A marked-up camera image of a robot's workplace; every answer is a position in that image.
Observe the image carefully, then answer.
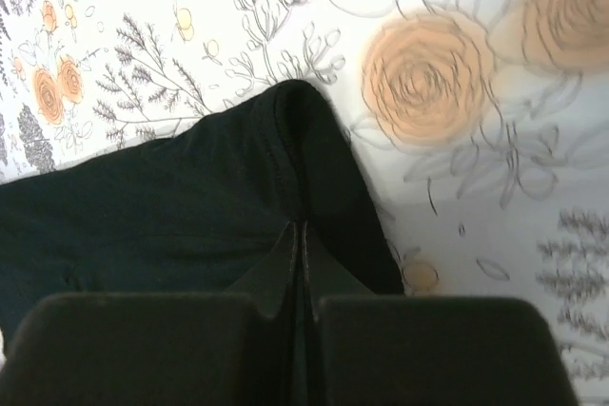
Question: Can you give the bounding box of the floral patterned table mat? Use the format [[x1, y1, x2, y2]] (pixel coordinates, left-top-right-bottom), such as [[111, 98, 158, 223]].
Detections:
[[1, 0, 608, 405]]

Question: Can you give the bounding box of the black t shirt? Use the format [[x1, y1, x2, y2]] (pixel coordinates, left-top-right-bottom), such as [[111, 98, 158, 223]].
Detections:
[[0, 78, 405, 406]]

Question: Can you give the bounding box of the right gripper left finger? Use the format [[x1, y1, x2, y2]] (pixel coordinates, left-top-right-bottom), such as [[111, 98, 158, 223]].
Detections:
[[225, 223, 299, 320]]

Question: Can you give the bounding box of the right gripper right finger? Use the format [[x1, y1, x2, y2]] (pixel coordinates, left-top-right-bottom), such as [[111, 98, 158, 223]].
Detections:
[[301, 223, 373, 320]]

